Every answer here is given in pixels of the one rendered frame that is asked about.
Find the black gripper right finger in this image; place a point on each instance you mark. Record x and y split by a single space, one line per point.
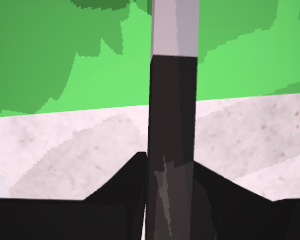
223 210

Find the green putting mat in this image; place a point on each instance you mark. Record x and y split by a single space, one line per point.
71 55

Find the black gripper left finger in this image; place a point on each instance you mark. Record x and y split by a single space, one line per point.
113 212

